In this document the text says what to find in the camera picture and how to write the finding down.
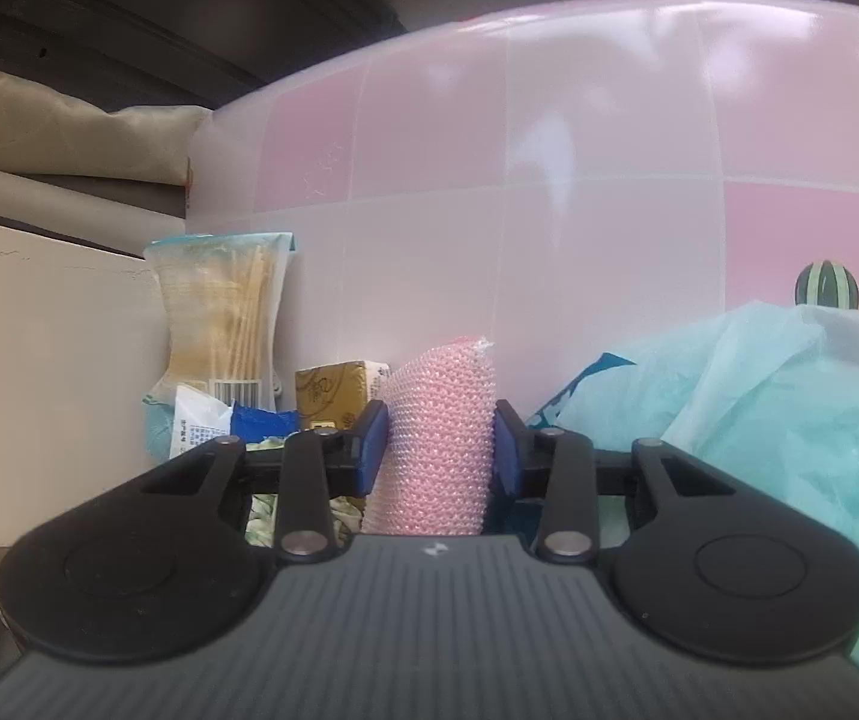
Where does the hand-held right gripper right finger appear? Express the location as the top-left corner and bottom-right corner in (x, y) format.
(493, 399), (768, 565)

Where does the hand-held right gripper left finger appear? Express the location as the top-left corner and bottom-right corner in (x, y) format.
(99, 399), (390, 565)

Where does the pink mesh sponge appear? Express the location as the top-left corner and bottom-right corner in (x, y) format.
(361, 336), (496, 537)

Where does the gold tissue pack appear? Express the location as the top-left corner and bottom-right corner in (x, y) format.
(294, 358), (394, 436)

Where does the blue wet wipes packet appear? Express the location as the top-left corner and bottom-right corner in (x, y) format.
(170, 382), (303, 458)

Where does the bag of cotton swabs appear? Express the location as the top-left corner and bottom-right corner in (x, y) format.
(142, 231), (299, 460)

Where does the light green plastic bag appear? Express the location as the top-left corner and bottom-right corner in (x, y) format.
(530, 300), (859, 698)

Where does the pink checkered tablecloth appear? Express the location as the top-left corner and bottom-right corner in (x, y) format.
(185, 0), (859, 481)

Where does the beige cushion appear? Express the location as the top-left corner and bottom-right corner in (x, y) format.
(0, 56), (212, 185)

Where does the dark cabinet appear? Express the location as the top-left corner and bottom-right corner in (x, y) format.
(0, 0), (408, 113)

